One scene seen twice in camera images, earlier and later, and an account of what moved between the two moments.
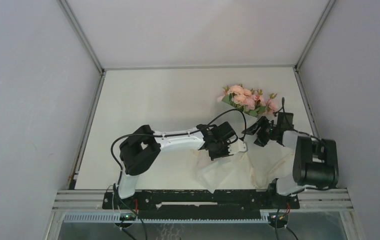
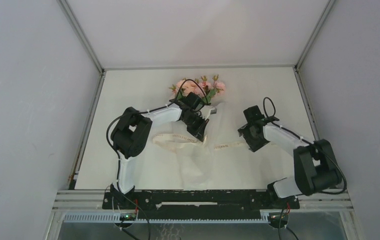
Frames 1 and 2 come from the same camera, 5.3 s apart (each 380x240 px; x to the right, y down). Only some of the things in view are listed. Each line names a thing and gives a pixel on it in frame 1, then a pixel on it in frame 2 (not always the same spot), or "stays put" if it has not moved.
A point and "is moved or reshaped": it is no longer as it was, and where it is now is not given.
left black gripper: (225, 154) to (199, 132)
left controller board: (128, 216) stays put
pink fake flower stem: (271, 107) to (219, 87)
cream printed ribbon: (266, 162) is moved or reshaped
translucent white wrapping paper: (259, 167) to (198, 162)
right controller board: (277, 218) stays put
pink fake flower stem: (255, 102) to (206, 87)
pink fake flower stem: (250, 102) to (184, 86)
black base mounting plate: (201, 205) stays put
